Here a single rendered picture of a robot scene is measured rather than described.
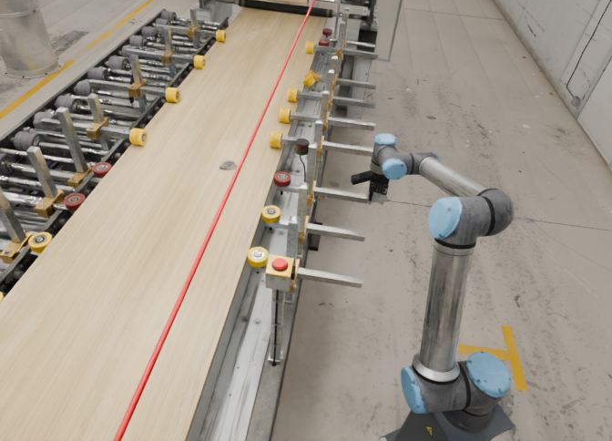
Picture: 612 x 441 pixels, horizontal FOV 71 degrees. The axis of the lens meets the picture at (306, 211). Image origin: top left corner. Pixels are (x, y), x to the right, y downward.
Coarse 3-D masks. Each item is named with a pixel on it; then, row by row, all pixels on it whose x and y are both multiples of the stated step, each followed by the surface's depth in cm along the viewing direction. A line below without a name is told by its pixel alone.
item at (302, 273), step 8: (304, 272) 166; (312, 272) 167; (320, 272) 167; (328, 272) 167; (312, 280) 167; (320, 280) 167; (328, 280) 166; (336, 280) 165; (344, 280) 165; (352, 280) 165; (360, 280) 166
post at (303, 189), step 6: (300, 186) 165; (306, 186) 164; (300, 192) 166; (306, 192) 165; (300, 198) 168; (306, 198) 167; (300, 204) 170; (306, 204) 170; (300, 210) 172; (300, 216) 174; (300, 222) 177; (300, 228) 179; (300, 246) 186; (300, 252) 189
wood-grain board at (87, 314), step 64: (256, 64) 292; (192, 128) 226; (128, 192) 186; (192, 192) 189; (256, 192) 192; (64, 256) 157; (128, 256) 159; (192, 256) 162; (0, 320) 136; (64, 320) 138; (128, 320) 140; (192, 320) 141; (0, 384) 122; (64, 384) 123; (128, 384) 124; (192, 384) 126
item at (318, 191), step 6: (288, 186) 203; (294, 186) 204; (294, 192) 205; (318, 192) 202; (324, 192) 202; (330, 192) 202; (336, 192) 202; (342, 192) 203; (348, 192) 203; (336, 198) 203; (342, 198) 202; (348, 198) 202; (354, 198) 201; (360, 198) 201; (366, 198) 201
